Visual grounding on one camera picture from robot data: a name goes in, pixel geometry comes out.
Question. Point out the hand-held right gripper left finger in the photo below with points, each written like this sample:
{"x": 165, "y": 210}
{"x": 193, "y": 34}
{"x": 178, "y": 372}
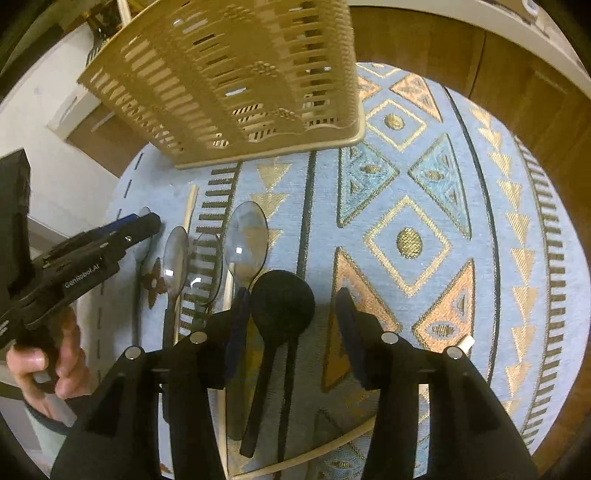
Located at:
{"x": 236, "y": 332}

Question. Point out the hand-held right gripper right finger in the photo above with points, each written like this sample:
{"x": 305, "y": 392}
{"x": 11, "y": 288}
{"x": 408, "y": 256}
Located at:
{"x": 351, "y": 332}

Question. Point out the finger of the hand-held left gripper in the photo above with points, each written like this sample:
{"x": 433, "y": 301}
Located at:
{"x": 111, "y": 226}
{"x": 143, "y": 228}

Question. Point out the black plastic spoon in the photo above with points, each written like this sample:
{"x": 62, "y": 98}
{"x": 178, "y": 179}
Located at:
{"x": 281, "y": 300}

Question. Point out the beige plastic utensil basket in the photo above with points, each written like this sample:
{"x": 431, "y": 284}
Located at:
{"x": 217, "y": 78}

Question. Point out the person's left forearm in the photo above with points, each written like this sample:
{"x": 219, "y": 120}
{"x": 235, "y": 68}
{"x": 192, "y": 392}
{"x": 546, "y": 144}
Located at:
{"x": 51, "y": 434}

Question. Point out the person's left hand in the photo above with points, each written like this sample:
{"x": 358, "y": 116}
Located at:
{"x": 74, "y": 360}

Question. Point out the large shiny metal spoon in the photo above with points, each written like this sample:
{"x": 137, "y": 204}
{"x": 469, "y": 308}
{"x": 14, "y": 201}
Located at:
{"x": 247, "y": 240}

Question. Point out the patterned blue tablecloth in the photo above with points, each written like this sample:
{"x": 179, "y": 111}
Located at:
{"x": 415, "y": 184}

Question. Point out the dark sauce bottle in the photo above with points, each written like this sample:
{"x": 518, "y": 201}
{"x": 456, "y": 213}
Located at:
{"x": 99, "y": 32}

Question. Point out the wooden kitchen cabinets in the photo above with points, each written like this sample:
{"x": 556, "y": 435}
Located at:
{"x": 508, "y": 83}

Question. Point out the white kitchen countertop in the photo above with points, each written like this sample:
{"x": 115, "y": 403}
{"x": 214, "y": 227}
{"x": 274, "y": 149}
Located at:
{"x": 461, "y": 18}

